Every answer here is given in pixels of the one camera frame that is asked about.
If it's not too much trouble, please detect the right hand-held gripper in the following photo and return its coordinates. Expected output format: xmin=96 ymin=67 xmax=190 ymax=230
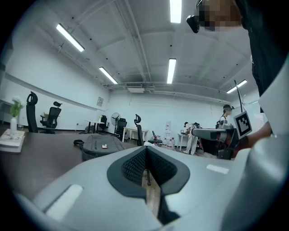
xmin=191 ymin=110 xmax=252 ymax=160

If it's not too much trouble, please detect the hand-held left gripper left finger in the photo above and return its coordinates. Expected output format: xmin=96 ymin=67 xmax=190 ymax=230
xmin=33 ymin=145 xmax=163 ymax=231

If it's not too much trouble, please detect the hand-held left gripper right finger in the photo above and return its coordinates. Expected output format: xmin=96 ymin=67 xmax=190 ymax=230
xmin=146 ymin=145 xmax=239 ymax=231

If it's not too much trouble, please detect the grey fabric backpack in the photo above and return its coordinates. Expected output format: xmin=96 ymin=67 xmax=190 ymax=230
xmin=73 ymin=133 xmax=126 ymax=162

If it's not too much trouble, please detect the person's right forearm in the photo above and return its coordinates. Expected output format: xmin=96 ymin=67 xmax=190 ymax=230
xmin=236 ymin=121 xmax=273 ymax=157

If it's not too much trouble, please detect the small white table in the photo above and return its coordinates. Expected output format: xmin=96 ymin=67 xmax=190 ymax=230
xmin=177 ymin=133 xmax=189 ymax=152
xmin=84 ymin=119 xmax=106 ymax=134

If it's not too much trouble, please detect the ceiling light panel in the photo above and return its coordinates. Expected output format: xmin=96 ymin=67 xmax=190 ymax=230
xmin=56 ymin=23 xmax=85 ymax=53
xmin=226 ymin=79 xmax=247 ymax=94
xmin=98 ymin=66 xmax=119 ymax=85
xmin=169 ymin=0 xmax=182 ymax=24
xmin=167 ymin=58 xmax=177 ymax=84

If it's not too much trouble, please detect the white desk with wooden top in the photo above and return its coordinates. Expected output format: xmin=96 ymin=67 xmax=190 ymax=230
xmin=122 ymin=126 xmax=149 ymax=143

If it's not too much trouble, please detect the black standing fan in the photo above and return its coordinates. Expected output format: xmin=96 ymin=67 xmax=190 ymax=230
xmin=110 ymin=112 xmax=121 ymax=136

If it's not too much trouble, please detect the ceiling air conditioner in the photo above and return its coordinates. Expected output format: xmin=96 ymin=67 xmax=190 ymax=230
xmin=126 ymin=83 xmax=145 ymax=94

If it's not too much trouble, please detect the black high-back office chair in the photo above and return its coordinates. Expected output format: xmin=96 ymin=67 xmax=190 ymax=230
xmin=26 ymin=91 xmax=39 ymax=134

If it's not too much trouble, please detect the person's black shirt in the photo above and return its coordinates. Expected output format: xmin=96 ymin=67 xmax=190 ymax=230
xmin=234 ymin=0 xmax=289 ymax=113

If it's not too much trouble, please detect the white flower bouquet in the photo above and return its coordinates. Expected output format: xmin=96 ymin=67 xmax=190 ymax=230
xmin=9 ymin=95 xmax=24 ymax=118

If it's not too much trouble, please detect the person's head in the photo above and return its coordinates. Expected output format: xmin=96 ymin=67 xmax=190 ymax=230
xmin=198 ymin=0 xmax=244 ymax=32

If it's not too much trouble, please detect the black head-worn camera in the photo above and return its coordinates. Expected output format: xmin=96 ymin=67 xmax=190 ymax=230
xmin=186 ymin=14 xmax=201 ymax=34

